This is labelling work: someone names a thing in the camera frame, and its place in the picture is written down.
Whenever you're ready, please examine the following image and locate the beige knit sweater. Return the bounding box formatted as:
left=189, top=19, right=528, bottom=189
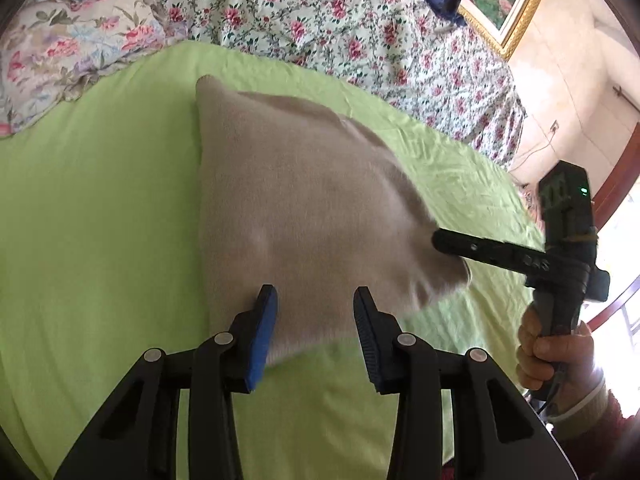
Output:
left=196, top=75, right=471, bottom=363

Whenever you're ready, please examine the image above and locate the red sleeved right forearm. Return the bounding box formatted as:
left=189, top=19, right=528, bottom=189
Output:
left=548, top=380, right=639, bottom=479

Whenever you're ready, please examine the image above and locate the person's right hand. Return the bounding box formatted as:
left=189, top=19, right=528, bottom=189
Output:
left=516, top=304, right=603, bottom=414

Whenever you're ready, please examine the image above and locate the green bed sheet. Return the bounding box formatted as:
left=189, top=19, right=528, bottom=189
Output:
left=1, top=41, right=543, bottom=479

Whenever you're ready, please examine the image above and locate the white floral quilt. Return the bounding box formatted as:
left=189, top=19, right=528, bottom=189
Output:
left=158, top=0, right=526, bottom=167

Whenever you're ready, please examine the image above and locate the pastel floral pillow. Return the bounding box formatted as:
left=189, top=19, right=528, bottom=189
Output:
left=1, top=0, right=168, bottom=136

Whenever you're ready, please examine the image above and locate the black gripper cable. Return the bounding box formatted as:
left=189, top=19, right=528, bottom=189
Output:
left=524, top=364, right=572, bottom=413

